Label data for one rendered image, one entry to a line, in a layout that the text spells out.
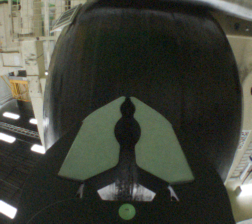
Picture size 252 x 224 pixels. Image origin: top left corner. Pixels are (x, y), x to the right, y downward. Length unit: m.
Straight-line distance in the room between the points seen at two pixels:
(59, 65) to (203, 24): 0.19
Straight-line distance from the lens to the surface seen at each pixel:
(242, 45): 0.41
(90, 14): 0.22
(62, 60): 0.18
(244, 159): 0.62
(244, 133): 0.50
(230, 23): 0.42
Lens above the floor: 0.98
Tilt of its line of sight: 23 degrees up
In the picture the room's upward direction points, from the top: 177 degrees counter-clockwise
